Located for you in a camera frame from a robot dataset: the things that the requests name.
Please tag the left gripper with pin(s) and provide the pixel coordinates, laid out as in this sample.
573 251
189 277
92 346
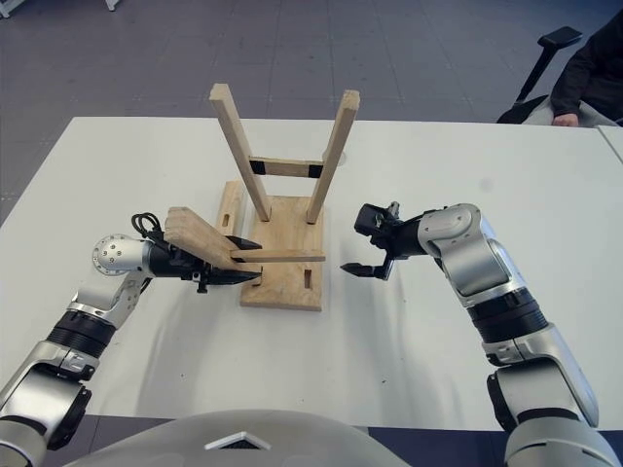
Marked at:
170 265

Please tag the wooden leg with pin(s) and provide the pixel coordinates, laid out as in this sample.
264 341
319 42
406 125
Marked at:
199 236
241 146
333 155

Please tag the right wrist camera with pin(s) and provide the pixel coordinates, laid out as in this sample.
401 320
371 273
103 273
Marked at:
367 221

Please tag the wooden cross bar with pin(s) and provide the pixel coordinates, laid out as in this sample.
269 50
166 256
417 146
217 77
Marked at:
287 168

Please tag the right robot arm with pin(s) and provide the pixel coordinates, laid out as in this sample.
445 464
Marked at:
487 262

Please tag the person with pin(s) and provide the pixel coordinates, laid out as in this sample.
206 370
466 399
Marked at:
594 68

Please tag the wooden seat board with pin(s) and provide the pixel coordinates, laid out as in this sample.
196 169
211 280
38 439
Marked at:
287 287

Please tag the robot body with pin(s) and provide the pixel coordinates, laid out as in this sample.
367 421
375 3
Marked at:
243 442

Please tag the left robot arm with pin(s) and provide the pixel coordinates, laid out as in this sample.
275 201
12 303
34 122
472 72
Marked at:
117 255

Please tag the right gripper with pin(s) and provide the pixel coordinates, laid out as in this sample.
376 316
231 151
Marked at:
406 238

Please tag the black office chair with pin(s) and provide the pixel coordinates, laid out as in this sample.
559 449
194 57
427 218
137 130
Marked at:
530 109

